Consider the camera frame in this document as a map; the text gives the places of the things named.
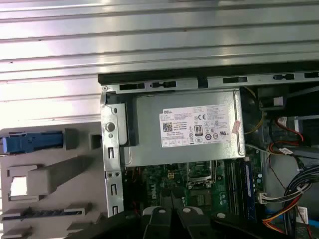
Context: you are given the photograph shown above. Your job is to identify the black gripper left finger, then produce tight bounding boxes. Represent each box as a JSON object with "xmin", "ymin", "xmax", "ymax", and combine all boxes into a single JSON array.
[{"xmin": 86, "ymin": 189, "xmax": 175, "ymax": 239}]

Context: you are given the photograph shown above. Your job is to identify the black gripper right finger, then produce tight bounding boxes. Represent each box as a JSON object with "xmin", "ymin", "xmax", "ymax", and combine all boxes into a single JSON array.
[{"xmin": 174, "ymin": 187, "xmax": 287, "ymax": 239}]

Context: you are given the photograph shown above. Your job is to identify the hard disk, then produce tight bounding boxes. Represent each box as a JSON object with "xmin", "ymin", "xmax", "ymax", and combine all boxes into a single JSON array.
[{"xmin": 0, "ymin": 131, "xmax": 63, "ymax": 154}]

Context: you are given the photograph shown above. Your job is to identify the green motherboard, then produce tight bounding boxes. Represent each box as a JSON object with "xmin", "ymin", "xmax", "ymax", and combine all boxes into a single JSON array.
[{"xmin": 124, "ymin": 159, "xmax": 265, "ymax": 225}]

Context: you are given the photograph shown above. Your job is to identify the CPU socket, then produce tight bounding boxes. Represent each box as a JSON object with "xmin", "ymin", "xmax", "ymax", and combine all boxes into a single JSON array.
[{"xmin": 186, "ymin": 160, "xmax": 218, "ymax": 190}]

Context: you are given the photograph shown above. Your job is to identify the empty RAM slot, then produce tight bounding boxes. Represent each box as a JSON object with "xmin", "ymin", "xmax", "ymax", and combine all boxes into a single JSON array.
[{"xmin": 225, "ymin": 159, "xmax": 241, "ymax": 217}]

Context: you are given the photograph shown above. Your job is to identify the installed RAM stick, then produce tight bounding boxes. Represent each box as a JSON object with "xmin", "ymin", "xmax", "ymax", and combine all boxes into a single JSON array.
[{"xmin": 240, "ymin": 157, "xmax": 258, "ymax": 223}]

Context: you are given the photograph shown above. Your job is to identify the black open PC case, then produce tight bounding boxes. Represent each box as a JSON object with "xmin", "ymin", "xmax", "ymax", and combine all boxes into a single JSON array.
[{"xmin": 97, "ymin": 72, "xmax": 319, "ymax": 239}]

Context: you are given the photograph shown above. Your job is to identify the grey parts rack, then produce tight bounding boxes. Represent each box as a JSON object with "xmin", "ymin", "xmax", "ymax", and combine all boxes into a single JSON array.
[{"xmin": 0, "ymin": 113, "xmax": 111, "ymax": 239}]

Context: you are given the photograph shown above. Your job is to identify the spare RAM stick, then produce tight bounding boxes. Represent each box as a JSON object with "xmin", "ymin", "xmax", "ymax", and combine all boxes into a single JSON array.
[{"xmin": 1, "ymin": 208, "xmax": 86, "ymax": 222}]

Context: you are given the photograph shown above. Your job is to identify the grey power supply unit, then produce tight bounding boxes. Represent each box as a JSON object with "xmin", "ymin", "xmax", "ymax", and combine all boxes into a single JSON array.
[{"xmin": 124, "ymin": 87, "xmax": 247, "ymax": 168}]

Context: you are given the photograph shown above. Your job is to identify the silver CPU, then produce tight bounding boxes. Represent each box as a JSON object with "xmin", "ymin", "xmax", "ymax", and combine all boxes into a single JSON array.
[{"xmin": 11, "ymin": 176, "xmax": 27, "ymax": 198}]

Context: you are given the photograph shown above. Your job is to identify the thin red wire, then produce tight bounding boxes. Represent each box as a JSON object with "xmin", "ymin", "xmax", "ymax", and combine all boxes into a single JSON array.
[{"xmin": 131, "ymin": 166, "xmax": 143, "ymax": 213}]

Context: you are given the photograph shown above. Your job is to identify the orange wire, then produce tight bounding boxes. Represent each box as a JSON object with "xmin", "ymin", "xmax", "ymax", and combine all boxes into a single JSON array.
[{"xmin": 263, "ymin": 203, "xmax": 312, "ymax": 239}]

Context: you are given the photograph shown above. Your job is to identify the black sleeved cable bundle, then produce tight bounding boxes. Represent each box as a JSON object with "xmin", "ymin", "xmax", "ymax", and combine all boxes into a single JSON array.
[{"xmin": 259, "ymin": 168, "xmax": 319, "ymax": 209}]

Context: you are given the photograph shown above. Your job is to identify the yellow and black wires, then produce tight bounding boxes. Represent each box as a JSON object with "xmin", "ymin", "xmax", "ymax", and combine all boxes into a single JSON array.
[{"xmin": 245, "ymin": 87, "xmax": 264, "ymax": 136}]

